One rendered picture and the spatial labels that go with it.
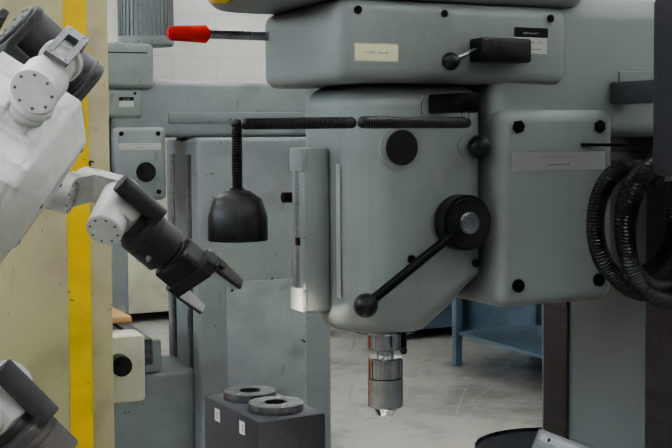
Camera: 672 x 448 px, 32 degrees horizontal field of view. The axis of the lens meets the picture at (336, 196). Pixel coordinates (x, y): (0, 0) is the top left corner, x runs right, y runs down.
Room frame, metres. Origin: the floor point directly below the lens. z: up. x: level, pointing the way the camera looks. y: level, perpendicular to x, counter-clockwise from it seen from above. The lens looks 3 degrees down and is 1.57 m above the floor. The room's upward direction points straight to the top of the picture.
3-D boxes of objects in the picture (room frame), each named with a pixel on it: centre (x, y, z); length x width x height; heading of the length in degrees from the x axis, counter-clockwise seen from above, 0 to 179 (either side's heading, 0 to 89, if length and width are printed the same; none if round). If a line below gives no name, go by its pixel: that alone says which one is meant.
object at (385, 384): (1.55, -0.06, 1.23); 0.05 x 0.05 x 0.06
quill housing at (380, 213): (1.56, -0.07, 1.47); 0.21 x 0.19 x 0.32; 26
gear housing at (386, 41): (1.57, -0.10, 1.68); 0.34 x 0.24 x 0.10; 116
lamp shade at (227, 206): (1.39, 0.12, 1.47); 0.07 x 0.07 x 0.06
